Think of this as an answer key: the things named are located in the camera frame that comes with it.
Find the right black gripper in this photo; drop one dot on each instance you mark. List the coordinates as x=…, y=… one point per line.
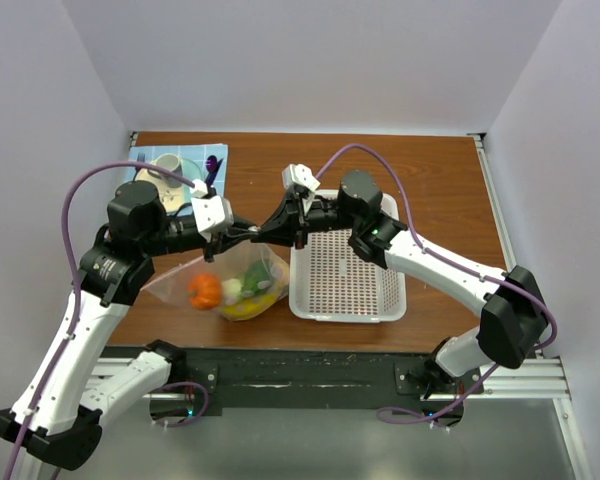
x=292, y=224

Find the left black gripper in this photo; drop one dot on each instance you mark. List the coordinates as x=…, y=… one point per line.
x=238, y=231

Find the clear zip top bag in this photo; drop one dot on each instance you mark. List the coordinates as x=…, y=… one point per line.
x=171, y=286

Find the white fake eggplant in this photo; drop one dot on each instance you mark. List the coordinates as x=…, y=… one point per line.
x=232, y=291

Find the orange fake pumpkin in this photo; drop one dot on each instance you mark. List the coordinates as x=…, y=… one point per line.
x=205, y=292

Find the white perforated plastic basket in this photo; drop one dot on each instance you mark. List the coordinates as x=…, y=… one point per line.
x=330, y=283

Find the yellow fake banana bunch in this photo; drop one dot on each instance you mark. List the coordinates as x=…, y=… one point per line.
x=252, y=307

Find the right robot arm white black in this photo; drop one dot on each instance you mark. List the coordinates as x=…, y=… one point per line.
x=508, y=304

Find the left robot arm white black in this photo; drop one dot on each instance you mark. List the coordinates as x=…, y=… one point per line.
x=57, y=420

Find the cream and teal plate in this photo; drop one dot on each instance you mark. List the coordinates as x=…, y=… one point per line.
x=172, y=193

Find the purple spoon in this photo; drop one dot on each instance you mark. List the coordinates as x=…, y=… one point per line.
x=212, y=165

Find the blue checked placemat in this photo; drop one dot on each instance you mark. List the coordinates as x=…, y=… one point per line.
x=194, y=162

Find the grey ceramic mug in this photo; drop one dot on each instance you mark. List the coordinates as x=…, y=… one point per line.
x=170, y=162

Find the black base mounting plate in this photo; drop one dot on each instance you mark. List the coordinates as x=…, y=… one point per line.
x=295, y=379

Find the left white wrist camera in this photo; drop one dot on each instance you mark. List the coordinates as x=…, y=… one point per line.
x=213, y=215

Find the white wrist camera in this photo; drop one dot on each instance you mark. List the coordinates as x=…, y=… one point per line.
x=213, y=215
x=301, y=180

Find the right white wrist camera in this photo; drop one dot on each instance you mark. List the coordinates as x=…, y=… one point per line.
x=301, y=180

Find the aluminium frame rail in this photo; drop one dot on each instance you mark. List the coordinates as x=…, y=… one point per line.
x=544, y=379

